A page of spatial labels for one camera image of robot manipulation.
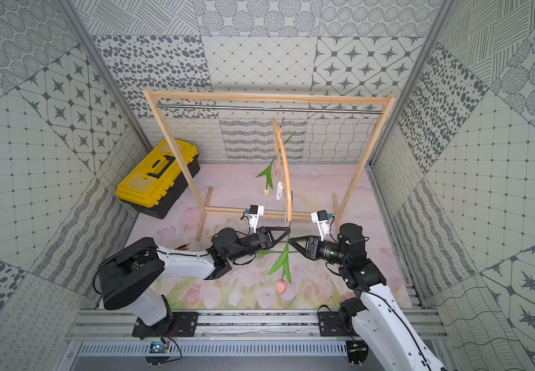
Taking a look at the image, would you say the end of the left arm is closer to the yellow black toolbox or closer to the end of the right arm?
the end of the right arm

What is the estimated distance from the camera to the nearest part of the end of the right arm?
25.2 inches

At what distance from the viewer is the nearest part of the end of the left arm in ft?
2.21
